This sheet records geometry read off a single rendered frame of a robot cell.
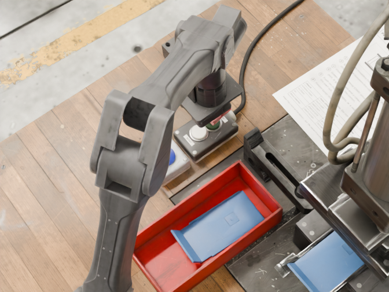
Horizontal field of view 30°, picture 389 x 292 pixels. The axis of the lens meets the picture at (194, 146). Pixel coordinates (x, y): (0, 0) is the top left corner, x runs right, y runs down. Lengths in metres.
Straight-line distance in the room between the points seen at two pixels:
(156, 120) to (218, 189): 0.41
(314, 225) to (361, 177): 0.30
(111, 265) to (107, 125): 0.22
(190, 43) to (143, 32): 1.58
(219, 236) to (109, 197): 0.34
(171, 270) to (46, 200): 0.27
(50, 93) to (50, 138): 1.15
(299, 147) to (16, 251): 0.55
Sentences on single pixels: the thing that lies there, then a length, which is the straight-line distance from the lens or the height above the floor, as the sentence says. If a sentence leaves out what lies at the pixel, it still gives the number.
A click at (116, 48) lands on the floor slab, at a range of 2.62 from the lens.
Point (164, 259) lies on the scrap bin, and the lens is 1.28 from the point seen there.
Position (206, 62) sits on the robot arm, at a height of 1.23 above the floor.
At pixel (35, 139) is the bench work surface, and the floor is 0.90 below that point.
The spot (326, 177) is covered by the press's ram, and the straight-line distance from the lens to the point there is 1.08.
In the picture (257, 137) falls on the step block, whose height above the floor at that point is 0.98.
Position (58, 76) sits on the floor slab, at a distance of 2.60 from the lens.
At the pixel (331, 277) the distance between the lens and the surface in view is 1.19.
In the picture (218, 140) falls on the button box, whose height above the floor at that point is 0.93.
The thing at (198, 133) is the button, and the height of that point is 0.94.
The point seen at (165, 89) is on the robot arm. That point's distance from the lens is 0.98.
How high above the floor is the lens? 2.11
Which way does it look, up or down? 62 degrees down
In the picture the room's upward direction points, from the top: 7 degrees counter-clockwise
